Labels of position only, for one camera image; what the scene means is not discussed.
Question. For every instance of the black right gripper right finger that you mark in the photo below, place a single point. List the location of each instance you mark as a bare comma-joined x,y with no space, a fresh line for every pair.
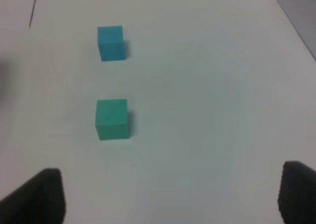
297,193

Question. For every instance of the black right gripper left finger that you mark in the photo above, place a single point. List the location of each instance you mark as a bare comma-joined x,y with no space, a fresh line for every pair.
40,200

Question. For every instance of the green cube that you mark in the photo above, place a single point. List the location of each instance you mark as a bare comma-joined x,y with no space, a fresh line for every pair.
112,119

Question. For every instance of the blue cube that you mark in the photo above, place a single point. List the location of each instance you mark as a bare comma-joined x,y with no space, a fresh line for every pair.
111,43

